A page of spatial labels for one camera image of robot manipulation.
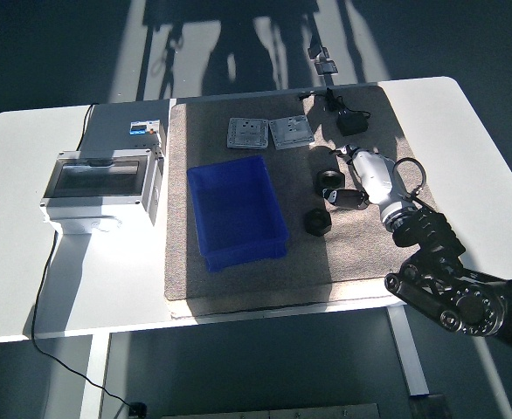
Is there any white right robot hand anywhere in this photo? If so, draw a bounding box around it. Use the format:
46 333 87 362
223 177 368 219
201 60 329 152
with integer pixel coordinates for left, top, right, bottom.
321 143 408 222

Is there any grey electrical distribution box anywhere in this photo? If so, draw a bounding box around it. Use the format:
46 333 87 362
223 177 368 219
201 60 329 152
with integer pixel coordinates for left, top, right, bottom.
39 146 165 237

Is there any grey socket plate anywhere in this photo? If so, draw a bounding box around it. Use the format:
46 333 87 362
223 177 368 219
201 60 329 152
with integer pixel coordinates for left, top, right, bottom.
225 116 269 152
268 115 316 152

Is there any thin black power cable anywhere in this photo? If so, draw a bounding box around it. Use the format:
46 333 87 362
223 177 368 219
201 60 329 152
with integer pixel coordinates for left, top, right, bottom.
31 103 133 408

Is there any white table leg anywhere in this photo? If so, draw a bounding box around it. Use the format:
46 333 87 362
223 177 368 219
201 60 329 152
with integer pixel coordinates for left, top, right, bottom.
79 333 111 419
386 305 430 398

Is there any grey table foot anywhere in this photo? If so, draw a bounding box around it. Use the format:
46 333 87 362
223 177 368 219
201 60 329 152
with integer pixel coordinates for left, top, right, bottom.
406 392 452 419

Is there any black hexagonal nut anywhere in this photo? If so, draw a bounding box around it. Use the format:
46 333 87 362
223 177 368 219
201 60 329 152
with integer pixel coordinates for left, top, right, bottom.
316 168 343 189
303 208 332 237

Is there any black floor bracket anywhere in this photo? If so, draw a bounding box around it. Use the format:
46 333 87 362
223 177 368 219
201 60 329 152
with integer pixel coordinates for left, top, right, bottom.
308 41 330 61

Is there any black power adapter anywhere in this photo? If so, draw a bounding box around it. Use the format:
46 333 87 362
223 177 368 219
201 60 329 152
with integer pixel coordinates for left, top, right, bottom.
335 111 370 136

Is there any grey-brown mat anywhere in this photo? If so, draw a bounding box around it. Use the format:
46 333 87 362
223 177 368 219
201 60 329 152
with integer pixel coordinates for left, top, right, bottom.
163 85 440 313

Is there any circuit breaker with blue label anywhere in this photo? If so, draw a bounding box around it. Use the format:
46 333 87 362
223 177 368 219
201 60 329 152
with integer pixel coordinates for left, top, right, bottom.
128 120 167 158

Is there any black adapter cord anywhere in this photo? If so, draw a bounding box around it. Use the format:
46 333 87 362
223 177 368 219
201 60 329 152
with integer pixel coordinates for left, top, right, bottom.
298 86 349 117

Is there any grey metal plate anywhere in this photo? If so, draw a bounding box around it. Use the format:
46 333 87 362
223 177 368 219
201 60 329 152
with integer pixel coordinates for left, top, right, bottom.
159 402 382 419

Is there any blue plastic box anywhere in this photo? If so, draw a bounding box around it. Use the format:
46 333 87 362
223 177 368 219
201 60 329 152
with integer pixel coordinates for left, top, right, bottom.
186 155 291 272

